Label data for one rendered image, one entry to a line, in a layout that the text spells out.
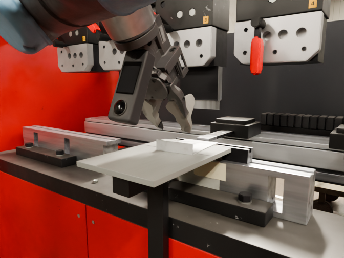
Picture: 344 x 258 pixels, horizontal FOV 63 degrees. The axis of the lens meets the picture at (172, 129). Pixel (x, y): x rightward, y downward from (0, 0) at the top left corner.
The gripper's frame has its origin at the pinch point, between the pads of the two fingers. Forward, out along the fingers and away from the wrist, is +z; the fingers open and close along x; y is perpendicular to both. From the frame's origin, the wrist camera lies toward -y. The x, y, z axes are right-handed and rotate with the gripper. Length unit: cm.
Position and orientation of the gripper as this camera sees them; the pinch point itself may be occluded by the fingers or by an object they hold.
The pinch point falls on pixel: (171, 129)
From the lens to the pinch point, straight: 54.5
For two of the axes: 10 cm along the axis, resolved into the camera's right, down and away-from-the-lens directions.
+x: -8.5, -1.0, 5.2
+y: 4.1, -7.4, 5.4
